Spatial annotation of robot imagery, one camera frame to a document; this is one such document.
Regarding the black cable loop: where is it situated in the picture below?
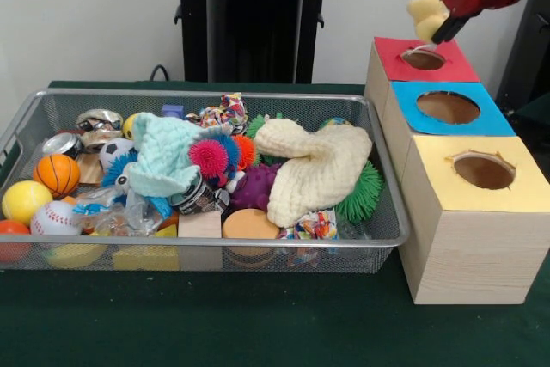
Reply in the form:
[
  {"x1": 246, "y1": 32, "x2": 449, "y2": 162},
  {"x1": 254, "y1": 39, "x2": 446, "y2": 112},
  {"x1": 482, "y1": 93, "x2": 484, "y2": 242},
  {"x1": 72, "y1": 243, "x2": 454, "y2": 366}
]
[{"x1": 149, "y1": 64, "x2": 171, "y2": 83}]

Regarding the plain wooden block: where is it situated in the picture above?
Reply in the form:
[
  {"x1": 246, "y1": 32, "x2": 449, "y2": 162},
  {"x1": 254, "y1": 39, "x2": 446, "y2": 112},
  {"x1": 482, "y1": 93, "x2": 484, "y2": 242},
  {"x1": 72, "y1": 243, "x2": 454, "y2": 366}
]
[{"x1": 178, "y1": 211, "x2": 223, "y2": 239}]

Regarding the dark green side tablecloth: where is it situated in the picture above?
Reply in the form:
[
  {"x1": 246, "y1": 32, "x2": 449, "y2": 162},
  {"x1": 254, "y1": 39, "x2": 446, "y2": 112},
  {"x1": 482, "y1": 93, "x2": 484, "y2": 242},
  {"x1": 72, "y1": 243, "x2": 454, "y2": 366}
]
[{"x1": 513, "y1": 98, "x2": 550, "y2": 127}]

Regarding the orange foam cylinder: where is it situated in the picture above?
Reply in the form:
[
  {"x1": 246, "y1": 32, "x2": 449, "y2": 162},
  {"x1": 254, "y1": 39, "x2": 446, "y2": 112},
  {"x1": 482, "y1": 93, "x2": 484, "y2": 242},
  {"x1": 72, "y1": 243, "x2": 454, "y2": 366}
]
[{"x1": 222, "y1": 208, "x2": 280, "y2": 240}]

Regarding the black standing panel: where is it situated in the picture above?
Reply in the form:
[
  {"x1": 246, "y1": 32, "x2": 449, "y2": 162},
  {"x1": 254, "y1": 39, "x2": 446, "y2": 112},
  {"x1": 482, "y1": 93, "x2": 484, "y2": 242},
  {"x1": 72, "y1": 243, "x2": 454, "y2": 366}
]
[{"x1": 493, "y1": 0, "x2": 550, "y2": 127}]

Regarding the pale yellow plush toy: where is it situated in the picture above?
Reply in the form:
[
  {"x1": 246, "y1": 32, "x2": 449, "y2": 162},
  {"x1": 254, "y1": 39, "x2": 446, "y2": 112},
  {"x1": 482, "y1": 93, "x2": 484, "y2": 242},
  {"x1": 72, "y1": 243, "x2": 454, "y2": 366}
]
[{"x1": 403, "y1": 0, "x2": 451, "y2": 58}]

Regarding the pink spiky ball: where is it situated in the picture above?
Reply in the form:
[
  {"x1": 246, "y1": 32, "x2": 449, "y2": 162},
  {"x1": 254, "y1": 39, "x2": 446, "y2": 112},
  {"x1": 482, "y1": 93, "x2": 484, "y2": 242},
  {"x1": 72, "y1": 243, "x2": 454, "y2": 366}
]
[{"x1": 187, "y1": 139, "x2": 228, "y2": 179}]

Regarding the shallow mesh bin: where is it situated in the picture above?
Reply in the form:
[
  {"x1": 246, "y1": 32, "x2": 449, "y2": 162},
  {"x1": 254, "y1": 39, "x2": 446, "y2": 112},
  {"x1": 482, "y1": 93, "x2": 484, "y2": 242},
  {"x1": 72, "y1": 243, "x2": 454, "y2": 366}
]
[{"x1": 0, "y1": 89, "x2": 412, "y2": 273}]

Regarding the wooden box with three holes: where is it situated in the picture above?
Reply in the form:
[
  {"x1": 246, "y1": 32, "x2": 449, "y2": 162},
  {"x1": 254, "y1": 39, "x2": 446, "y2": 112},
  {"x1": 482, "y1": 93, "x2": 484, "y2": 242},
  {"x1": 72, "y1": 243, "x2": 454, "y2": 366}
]
[{"x1": 364, "y1": 36, "x2": 550, "y2": 306}]

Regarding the mint waffle cloth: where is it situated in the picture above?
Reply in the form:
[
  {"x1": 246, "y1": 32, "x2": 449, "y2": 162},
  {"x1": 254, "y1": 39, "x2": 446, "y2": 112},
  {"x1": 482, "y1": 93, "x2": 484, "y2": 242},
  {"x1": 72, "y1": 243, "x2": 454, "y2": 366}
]
[{"x1": 127, "y1": 112, "x2": 233, "y2": 199}]

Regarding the white baseball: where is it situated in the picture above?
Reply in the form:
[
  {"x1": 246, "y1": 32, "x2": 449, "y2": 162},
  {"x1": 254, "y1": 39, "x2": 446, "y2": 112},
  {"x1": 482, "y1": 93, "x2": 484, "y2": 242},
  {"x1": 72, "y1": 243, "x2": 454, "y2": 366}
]
[{"x1": 29, "y1": 200, "x2": 83, "y2": 237}]

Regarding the black white soccer ball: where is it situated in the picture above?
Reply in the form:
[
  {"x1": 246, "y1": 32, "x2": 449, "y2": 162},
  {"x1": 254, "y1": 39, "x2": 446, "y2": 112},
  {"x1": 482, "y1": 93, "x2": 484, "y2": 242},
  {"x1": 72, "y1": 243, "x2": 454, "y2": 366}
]
[{"x1": 98, "y1": 138, "x2": 138, "y2": 170}]

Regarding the cream waffle cloth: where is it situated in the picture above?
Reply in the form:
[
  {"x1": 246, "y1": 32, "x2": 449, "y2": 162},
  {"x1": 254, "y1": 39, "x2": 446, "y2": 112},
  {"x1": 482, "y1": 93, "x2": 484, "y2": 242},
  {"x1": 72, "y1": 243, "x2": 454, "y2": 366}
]
[{"x1": 254, "y1": 119, "x2": 373, "y2": 229}]

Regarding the purple spiky toy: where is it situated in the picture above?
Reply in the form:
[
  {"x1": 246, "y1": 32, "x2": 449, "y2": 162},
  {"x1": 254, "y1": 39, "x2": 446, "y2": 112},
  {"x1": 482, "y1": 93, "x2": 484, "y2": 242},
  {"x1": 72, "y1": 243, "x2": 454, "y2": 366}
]
[{"x1": 229, "y1": 163, "x2": 283, "y2": 213}]

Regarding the orange toy basketball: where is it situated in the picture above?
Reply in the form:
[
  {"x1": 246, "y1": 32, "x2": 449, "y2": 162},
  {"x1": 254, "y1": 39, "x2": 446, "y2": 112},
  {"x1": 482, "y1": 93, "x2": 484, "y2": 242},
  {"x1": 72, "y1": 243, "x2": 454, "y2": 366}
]
[{"x1": 33, "y1": 153, "x2": 82, "y2": 199}]

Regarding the yellow seamed ball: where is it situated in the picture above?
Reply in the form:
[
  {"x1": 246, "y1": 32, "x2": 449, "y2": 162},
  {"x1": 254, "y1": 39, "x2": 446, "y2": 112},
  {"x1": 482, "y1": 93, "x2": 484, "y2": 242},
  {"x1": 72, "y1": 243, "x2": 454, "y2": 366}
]
[{"x1": 2, "y1": 180, "x2": 53, "y2": 226}]

